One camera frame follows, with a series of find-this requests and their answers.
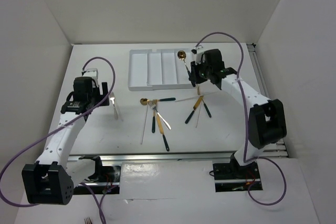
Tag gold spoon green handle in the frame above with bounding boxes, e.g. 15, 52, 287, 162
140, 98, 176, 105
177, 50, 191, 81

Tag gold fork green handle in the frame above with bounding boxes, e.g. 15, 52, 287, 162
197, 86, 212, 118
148, 100, 156, 133

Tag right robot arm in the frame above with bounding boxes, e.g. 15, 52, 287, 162
189, 47, 287, 178

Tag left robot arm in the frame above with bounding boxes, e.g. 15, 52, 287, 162
22, 71, 109, 205

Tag silver fork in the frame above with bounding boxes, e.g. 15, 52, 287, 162
148, 101, 172, 130
109, 92, 119, 120

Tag white cutlery tray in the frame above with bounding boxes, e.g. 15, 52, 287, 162
128, 48, 193, 91

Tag copper fork tines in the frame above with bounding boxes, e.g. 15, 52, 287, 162
84, 217, 92, 224

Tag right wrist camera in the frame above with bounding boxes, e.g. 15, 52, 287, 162
191, 45, 205, 64

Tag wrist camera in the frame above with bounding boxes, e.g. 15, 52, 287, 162
191, 45, 205, 64
82, 68, 98, 82

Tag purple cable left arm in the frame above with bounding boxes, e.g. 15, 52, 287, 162
0, 57, 117, 224

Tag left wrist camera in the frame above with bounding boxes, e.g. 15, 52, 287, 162
82, 68, 98, 82

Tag gold knife green handle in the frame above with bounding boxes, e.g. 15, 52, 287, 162
185, 96, 203, 124
156, 114, 170, 152

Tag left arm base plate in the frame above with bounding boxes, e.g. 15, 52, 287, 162
66, 161, 121, 195

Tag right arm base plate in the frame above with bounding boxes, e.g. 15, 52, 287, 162
209, 162, 263, 193

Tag aluminium rail frame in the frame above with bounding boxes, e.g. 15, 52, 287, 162
41, 42, 289, 164

